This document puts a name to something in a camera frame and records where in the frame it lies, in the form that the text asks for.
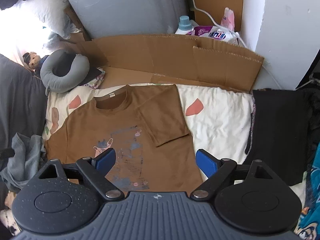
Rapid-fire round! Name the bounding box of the brown printed t-shirt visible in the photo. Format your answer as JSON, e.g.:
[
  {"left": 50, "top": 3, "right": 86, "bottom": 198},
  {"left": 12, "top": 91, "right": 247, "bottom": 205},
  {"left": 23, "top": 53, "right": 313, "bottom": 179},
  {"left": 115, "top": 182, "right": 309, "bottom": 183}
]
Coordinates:
[{"left": 45, "top": 85, "right": 202, "bottom": 192}]

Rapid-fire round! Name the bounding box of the blue-grey sweater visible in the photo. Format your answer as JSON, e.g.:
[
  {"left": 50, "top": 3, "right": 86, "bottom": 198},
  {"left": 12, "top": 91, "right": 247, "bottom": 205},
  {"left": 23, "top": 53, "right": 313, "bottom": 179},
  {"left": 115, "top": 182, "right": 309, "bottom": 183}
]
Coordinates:
[{"left": 1, "top": 133, "right": 48, "bottom": 193}]

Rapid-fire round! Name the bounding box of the blue cartoon print fabric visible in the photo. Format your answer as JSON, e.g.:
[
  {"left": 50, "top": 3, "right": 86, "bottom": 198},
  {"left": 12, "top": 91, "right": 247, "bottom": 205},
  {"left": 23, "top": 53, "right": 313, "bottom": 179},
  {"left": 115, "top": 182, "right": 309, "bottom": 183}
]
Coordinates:
[{"left": 295, "top": 145, "right": 320, "bottom": 239}]

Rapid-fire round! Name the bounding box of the black folded garment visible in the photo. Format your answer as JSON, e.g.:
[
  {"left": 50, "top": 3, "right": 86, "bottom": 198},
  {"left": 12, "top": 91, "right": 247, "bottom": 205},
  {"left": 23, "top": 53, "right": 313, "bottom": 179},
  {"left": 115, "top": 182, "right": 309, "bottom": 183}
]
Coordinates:
[{"left": 244, "top": 88, "right": 319, "bottom": 186}]

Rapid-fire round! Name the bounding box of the dark grey blanket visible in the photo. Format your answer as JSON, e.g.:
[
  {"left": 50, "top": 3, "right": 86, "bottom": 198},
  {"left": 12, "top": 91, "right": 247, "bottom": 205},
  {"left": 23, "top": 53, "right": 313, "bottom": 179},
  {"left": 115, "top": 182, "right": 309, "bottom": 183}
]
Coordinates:
[{"left": 1, "top": 55, "right": 47, "bottom": 149}]

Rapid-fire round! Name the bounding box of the grey neck pillow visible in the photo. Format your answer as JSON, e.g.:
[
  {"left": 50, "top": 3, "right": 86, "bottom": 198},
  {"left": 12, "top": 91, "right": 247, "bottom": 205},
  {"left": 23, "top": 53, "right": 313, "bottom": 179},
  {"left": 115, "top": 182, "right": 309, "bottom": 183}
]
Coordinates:
[{"left": 40, "top": 49, "right": 90, "bottom": 96}]

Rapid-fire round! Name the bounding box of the small plush doll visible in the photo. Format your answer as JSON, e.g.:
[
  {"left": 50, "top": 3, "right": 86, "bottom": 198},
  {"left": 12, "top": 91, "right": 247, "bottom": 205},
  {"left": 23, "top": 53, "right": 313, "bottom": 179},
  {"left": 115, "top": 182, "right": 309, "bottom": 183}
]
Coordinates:
[{"left": 22, "top": 52, "right": 48, "bottom": 73}]

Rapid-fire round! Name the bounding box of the brown cardboard sheet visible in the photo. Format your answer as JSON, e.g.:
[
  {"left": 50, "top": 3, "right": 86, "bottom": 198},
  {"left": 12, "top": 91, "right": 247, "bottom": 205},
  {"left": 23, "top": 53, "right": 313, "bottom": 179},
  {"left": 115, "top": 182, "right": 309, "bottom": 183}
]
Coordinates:
[{"left": 63, "top": 4, "right": 265, "bottom": 93}]

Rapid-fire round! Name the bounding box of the purple white detergent bag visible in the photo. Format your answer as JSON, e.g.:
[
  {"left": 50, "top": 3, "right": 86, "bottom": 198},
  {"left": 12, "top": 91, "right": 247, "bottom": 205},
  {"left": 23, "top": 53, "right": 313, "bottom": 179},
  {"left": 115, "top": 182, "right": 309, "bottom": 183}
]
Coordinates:
[{"left": 190, "top": 26, "right": 239, "bottom": 45}]

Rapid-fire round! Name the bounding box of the white pillow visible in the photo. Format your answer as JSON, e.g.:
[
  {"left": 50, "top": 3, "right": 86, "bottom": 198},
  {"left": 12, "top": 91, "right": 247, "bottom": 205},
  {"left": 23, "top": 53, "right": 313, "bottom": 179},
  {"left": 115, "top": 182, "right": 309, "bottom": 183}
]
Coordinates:
[{"left": 1, "top": 0, "right": 73, "bottom": 40}]

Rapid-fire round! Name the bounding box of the teal cap detergent bottle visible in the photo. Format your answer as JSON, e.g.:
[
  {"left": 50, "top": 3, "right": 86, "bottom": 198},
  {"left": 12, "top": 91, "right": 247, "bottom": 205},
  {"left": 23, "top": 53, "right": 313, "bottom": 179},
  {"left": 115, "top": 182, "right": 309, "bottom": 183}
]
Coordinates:
[{"left": 175, "top": 15, "right": 194, "bottom": 35}]

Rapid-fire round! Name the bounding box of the upright cardboard box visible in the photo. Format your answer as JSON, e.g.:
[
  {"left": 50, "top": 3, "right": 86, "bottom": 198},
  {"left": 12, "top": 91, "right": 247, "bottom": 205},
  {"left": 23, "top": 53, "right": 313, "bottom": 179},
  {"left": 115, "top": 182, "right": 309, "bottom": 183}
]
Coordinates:
[{"left": 188, "top": 0, "right": 245, "bottom": 32}]

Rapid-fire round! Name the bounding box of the white cable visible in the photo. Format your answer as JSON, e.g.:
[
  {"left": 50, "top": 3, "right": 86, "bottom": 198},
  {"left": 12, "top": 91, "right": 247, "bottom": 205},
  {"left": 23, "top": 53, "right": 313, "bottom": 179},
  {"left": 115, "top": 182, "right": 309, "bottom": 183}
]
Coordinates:
[{"left": 184, "top": 0, "right": 283, "bottom": 91}]

